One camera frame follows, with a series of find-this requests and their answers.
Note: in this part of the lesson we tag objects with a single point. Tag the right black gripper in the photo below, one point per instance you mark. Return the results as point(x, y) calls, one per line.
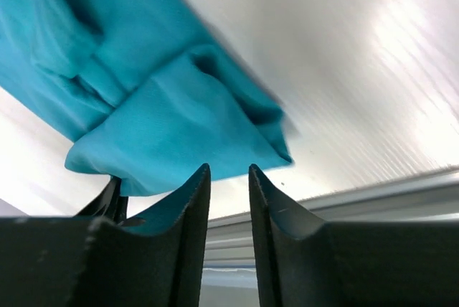
point(102, 257)

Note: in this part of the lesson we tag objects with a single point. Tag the teal t-shirt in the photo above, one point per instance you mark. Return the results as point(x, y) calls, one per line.
point(140, 88)

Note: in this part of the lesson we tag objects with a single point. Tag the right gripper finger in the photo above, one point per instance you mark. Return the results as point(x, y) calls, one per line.
point(304, 260)

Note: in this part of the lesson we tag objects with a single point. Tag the aluminium mounting rail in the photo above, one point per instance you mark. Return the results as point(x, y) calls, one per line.
point(432, 196)

